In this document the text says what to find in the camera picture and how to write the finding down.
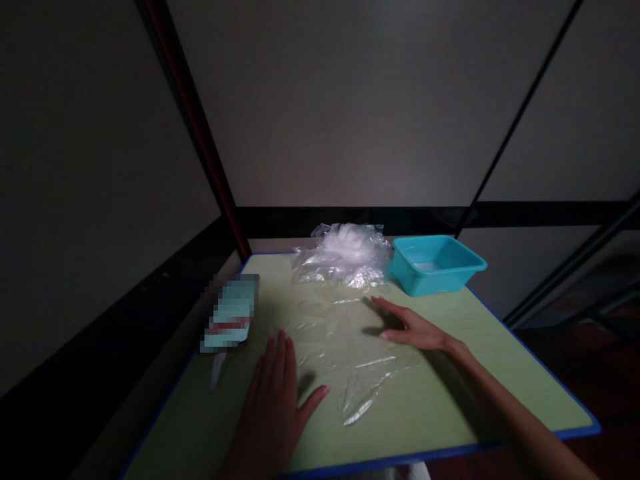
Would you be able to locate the person's right fingers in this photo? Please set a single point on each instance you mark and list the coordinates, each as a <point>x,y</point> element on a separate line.
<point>392,310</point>

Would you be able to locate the person's left hand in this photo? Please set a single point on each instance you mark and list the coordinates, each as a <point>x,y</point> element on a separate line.
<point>270,400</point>

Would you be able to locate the light teal carton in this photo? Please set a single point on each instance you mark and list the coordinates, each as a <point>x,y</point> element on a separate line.
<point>232,312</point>

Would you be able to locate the white plastic strip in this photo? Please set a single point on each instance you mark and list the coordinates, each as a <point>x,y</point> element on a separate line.
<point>218,370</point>

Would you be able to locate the person's right hand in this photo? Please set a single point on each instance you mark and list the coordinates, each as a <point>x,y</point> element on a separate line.
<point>420,332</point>

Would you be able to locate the red and black pole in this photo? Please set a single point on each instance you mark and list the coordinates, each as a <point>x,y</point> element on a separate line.
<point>200,130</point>

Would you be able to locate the dark metal rack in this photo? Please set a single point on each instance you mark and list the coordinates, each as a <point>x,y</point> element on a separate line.
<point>590,280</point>

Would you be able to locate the green table with blue edge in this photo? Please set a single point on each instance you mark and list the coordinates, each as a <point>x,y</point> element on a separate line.
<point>425,400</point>

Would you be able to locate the person's left fingers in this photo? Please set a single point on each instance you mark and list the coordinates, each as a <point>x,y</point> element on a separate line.
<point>280,362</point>

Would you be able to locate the pile of clear plastic gloves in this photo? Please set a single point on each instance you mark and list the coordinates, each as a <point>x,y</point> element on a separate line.
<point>345,255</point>

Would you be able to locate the clear plastic glove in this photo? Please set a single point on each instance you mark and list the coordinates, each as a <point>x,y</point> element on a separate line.
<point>350,350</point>

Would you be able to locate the teal plastic basin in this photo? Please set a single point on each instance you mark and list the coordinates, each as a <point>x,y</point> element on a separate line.
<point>430,280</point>

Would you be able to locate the person's right thumb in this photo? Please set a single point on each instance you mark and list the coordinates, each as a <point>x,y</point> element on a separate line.
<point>392,336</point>

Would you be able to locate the person's left thumb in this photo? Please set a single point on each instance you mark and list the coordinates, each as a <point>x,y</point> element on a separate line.
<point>315,400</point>

